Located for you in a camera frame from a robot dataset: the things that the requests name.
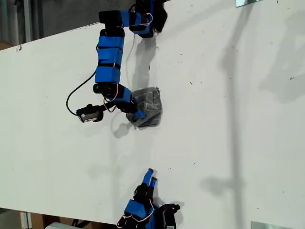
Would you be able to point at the black camera box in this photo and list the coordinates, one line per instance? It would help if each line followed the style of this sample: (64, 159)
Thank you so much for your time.
(169, 217)
(89, 114)

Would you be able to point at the black camera stalk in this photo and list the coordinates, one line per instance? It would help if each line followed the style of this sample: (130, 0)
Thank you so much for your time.
(108, 106)

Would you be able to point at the grey metal post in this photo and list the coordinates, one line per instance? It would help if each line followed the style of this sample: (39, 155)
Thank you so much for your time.
(27, 21)

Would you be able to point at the grey white-striped towel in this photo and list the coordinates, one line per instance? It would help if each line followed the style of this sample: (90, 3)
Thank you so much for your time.
(150, 102)

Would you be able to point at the steel bracket plate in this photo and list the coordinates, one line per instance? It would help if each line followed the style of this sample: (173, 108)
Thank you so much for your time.
(240, 3)

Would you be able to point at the white table leg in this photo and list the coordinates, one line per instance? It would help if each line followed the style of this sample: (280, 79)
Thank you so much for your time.
(25, 220)

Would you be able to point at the white container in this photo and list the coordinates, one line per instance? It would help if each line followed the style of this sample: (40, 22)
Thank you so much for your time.
(57, 226)

